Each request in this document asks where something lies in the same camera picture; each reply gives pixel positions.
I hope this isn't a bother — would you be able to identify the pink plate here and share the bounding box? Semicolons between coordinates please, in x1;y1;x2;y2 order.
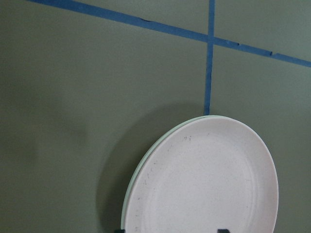
121;116;278;233

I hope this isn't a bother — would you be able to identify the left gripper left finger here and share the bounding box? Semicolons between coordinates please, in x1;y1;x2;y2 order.
114;229;126;233

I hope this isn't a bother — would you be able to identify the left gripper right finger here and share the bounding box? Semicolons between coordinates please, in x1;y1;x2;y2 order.
217;229;230;233

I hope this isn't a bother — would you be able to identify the beige plate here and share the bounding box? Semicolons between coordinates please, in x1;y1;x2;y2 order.
121;116;233;233

